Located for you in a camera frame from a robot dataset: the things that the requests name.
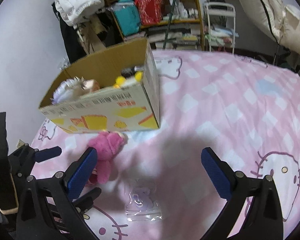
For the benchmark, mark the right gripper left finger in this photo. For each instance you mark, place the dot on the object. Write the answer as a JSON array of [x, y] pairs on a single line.
[[46, 210]]

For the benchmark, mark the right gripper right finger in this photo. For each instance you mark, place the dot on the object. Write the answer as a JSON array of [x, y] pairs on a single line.
[[264, 217]]

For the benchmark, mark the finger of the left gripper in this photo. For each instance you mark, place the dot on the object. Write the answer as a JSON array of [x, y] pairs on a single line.
[[86, 202], [46, 154]]

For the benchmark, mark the pink plush toy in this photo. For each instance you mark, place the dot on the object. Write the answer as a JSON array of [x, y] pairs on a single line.
[[107, 145]]

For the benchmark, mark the silver hair plush doll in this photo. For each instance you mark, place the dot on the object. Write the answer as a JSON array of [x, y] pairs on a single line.
[[72, 89]]

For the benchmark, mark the white panda plush toy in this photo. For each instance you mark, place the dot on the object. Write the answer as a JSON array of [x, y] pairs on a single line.
[[122, 82]]

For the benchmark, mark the clear plastic bag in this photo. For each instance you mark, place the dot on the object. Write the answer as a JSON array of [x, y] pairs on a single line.
[[143, 204]]

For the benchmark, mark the cardboard box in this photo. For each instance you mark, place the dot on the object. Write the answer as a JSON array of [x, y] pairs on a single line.
[[113, 109]]

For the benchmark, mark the pink hello kitty bedsheet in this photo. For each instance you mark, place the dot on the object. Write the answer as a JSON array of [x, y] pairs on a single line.
[[247, 111]]

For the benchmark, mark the black coat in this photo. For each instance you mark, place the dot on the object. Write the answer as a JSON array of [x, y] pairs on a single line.
[[73, 48]]

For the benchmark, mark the small black box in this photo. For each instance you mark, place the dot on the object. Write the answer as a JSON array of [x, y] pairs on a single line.
[[131, 71]]

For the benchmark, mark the white puffer jacket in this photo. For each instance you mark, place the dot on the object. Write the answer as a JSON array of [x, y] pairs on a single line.
[[74, 12]]

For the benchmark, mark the teal bag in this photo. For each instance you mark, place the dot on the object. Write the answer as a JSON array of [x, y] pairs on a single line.
[[127, 16]]

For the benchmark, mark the green mop pole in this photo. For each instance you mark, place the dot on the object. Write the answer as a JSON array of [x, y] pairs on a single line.
[[168, 24]]

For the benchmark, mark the red gift bag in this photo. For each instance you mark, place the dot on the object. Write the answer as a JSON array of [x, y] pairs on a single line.
[[149, 11]]

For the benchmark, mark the wooden bookshelf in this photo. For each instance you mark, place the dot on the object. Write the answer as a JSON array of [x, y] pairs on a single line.
[[186, 29]]

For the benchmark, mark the white metal cart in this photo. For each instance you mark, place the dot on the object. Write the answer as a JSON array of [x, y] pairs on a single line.
[[220, 32]]

